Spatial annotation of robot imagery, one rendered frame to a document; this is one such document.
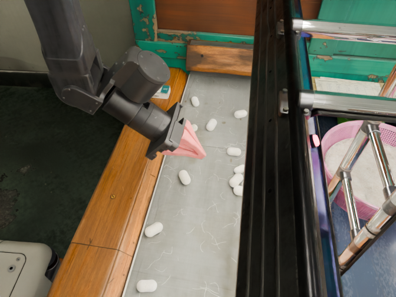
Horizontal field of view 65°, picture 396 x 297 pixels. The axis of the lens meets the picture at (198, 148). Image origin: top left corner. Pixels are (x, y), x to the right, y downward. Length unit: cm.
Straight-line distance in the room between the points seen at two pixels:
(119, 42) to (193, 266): 159
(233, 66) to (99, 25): 121
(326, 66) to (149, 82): 62
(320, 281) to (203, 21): 78
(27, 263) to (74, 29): 93
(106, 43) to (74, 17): 158
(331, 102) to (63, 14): 32
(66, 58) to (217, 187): 40
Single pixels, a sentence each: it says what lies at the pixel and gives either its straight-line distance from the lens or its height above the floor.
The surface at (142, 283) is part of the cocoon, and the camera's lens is 58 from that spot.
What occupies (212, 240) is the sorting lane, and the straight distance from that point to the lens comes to 62.
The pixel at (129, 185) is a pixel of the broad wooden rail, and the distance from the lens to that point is 67.
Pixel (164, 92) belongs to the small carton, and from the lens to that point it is 84.
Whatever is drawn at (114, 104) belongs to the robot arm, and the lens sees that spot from 51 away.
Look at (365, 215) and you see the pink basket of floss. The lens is 78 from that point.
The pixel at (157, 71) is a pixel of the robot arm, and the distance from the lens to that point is 47.
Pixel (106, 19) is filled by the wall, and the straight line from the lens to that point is 194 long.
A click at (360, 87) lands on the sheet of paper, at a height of 78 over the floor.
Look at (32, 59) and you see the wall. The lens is 230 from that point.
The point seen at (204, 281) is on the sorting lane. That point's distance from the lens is 59.
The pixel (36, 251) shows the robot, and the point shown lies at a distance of 124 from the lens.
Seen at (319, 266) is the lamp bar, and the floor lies 111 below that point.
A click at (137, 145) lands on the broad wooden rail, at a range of 74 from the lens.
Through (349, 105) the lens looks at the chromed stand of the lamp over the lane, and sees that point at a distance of 32.
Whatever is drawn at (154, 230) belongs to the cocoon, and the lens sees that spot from 62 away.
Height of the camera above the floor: 130
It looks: 48 degrees down
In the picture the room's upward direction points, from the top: straight up
